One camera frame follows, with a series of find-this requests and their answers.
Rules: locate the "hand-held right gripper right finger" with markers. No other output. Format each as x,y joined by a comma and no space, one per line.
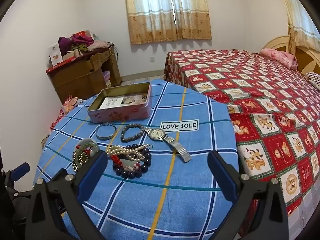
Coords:
225,177

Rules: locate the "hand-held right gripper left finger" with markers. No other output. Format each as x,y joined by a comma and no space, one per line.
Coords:
93,172

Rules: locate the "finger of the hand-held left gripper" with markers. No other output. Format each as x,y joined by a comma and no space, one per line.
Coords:
20,170

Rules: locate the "silver bangle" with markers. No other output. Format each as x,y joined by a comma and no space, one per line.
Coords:
98,134

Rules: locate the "pink tin box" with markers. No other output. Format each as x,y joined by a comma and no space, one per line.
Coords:
117,115

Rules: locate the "silver wristwatch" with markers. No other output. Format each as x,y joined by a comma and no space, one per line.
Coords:
157,133

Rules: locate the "blue plaid blanket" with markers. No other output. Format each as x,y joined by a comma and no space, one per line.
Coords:
155,205

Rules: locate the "white paper leaflet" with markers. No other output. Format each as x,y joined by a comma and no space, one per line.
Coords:
117,102

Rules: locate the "brown wooden cabinet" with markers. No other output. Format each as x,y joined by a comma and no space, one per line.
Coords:
75,82

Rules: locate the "pink shoebox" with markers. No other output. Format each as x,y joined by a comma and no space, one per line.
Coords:
106,78

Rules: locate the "flat red box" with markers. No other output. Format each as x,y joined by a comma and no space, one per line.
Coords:
60,66

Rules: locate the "small cardboard box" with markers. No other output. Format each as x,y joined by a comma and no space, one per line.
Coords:
72,54

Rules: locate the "white upright box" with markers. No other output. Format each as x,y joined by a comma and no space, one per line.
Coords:
55,55

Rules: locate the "pile of clothes on cabinet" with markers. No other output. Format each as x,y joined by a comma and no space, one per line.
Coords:
82,41

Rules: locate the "pink pillow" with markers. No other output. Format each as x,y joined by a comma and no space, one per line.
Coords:
280,57

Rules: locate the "striped pillow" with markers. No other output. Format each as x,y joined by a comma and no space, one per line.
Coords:
314,80

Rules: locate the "wooden headboard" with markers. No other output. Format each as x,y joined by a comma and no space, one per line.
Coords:
277,42

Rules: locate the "beige floral curtain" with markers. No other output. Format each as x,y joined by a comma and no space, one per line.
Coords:
300,17
167,12

